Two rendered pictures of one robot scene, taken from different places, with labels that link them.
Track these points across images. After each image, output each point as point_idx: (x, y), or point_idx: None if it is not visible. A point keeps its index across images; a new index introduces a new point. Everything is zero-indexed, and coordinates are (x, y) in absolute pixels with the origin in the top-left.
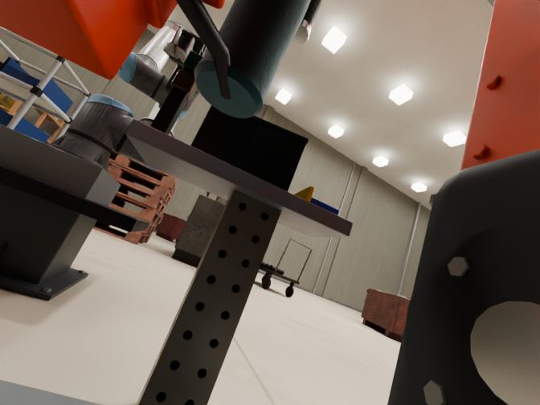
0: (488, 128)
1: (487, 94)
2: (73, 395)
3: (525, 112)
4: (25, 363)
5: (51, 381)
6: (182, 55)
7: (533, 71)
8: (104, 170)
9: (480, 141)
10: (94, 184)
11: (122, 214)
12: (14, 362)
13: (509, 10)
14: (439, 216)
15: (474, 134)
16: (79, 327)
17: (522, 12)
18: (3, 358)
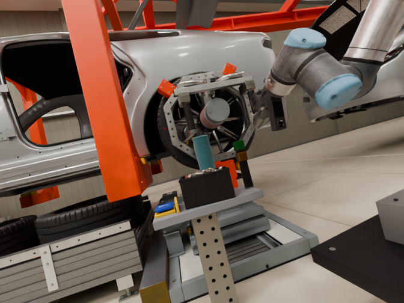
0: (139, 175)
1: (136, 162)
2: (262, 300)
3: (140, 174)
4: (293, 300)
5: (275, 300)
6: (254, 128)
7: (137, 162)
8: (387, 204)
9: (140, 178)
10: (383, 222)
11: (320, 243)
12: (294, 297)
13: (127, 128)
14: None
15: (139, 175)
16: None
17: (129, 134)
18: (299, 296)
